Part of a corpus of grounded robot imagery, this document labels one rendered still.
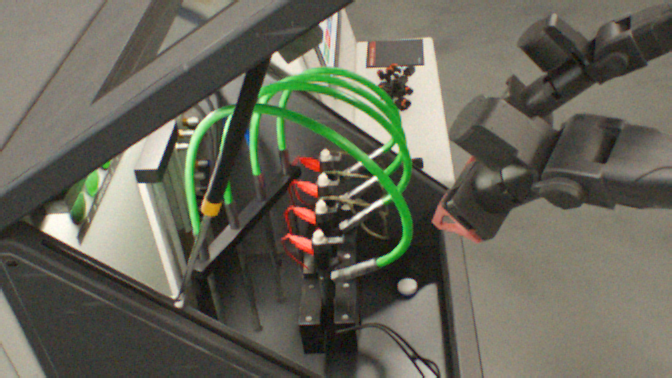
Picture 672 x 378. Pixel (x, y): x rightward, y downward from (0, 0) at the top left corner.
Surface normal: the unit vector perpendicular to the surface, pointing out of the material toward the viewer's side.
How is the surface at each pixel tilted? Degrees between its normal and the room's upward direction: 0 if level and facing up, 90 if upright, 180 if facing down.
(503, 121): 47
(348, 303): 0
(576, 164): 29
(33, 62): 0
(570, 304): 0
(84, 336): 90
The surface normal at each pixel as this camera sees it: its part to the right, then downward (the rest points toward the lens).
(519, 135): 0.27, -0.17
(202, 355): -0.04, 0.61
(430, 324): -0.09, -0.80
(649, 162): -0.45, -0.52
